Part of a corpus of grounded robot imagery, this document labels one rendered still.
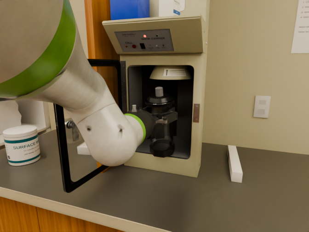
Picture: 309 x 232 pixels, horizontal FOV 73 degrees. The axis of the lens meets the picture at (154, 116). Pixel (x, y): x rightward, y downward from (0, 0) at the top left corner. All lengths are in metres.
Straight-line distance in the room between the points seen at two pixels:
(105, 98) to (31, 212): 0.63
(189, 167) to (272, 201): 0.30
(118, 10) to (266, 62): 0.76
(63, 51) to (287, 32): 1.13
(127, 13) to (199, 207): 0.65
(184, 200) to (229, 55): 0.76
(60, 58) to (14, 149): 0.93
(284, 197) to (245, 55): 0.68
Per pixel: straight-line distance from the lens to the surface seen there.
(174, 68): 0.81
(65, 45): 0.17
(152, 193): 0.77
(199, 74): 0.76
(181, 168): 0.87
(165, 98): 0.75
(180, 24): 0.68
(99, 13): 0.86
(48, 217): 0.92
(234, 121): 1.23
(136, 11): 0.72
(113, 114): 0.45
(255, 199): 0.82
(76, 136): 0.67
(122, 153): 0.44
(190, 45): 0.72
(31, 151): 1.09
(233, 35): 1.20
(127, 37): 0.76
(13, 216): 1.07
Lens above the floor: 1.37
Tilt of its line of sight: 14 degrees down
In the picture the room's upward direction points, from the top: straight up
